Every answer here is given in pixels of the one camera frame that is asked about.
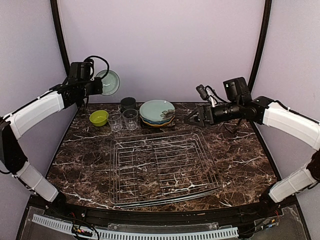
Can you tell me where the pale celadon ribbed bowl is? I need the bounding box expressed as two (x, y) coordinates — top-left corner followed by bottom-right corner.
(96, 69), (120, 96)

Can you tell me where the lime green bowl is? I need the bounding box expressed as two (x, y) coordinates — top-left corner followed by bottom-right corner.
(89, 110), (109, 127)

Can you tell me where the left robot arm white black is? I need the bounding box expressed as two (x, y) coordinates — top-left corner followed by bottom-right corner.
(0, 55), (110, 203)

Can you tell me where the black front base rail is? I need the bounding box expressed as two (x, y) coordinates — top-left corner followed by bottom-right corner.
(27, 196), (298, 236)

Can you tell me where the black frame post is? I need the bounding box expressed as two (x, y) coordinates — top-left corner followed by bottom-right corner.
(248, 0), (272, 91)
(50, 0), (70, 75)

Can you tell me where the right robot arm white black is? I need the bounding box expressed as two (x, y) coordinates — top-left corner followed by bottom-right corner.
(183, 77), (320, 205)

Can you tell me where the left black frame post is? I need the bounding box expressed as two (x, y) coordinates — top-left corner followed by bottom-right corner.
(50, 0), (70, 75)

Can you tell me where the yellow dotted plate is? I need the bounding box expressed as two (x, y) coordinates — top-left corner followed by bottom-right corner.
(142, 121), (171, 128)

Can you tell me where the wire dish rack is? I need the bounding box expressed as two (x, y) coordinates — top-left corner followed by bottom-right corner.
(109, 129), (223, 209)

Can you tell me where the right black frame post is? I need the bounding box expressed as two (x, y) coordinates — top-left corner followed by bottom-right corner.
(248, 0), (272, 91)

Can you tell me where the light green flower plate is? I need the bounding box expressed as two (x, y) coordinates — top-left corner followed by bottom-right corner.
(139, 99), (176, 122)

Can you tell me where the blue dotted plate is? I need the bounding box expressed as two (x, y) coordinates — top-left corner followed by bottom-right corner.
(141, 117), (175, 125)

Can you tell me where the grey mug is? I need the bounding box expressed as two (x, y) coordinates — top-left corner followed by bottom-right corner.
(120, 97), (136, 113)

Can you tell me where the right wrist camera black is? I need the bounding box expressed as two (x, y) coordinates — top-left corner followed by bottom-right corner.
(195, 84), (226, 108)

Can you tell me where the white slotted cable duct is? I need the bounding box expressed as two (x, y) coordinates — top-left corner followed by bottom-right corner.
(32, 214), (239, 240)

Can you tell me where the clear glass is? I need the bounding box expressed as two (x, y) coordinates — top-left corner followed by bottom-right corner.
(122, 109), (139, 131)
(107, 110), (123, 132)

